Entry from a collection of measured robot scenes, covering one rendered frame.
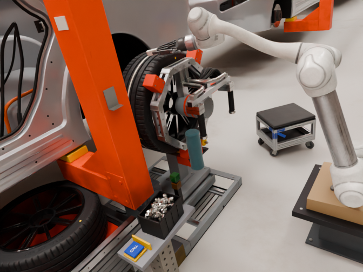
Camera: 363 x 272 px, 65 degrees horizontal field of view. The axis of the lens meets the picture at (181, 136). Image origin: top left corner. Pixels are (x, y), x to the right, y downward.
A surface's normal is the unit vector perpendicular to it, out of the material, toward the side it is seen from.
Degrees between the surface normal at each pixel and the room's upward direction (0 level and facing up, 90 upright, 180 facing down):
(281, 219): 0
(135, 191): 90
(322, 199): 3
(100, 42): 90
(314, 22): 90
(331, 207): 90
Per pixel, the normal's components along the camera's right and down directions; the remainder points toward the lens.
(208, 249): -0.17, -0.86
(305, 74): -0.44, 0.43
